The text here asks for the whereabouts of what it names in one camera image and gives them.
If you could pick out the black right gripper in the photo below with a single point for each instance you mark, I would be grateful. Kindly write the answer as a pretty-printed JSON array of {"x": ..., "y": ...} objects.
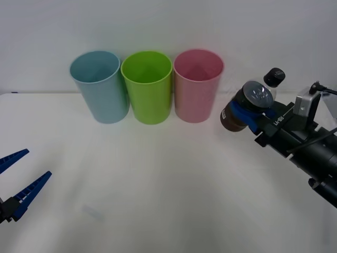
[{"x": 284, "y": 134}]

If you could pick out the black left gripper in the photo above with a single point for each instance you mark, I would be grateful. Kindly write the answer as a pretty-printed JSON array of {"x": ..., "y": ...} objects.
[{"x": 1, "y": 212}]

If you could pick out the dark bottle with black cap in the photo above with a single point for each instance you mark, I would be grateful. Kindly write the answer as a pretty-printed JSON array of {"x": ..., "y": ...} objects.
[{"x": 256, "y": 93}]

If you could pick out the pink plastic bin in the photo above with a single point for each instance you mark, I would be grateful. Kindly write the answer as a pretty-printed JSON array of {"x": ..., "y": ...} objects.
[{"x": 193, "y": 101}]

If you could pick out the green plastic bin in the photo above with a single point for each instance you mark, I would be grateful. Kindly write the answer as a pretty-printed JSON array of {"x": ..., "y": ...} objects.
[{"x": 150, "y": 102}]

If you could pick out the pale blue plastic bin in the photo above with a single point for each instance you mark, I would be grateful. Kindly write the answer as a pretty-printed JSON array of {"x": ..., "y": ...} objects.
[{"x": 105, "y": 100}]

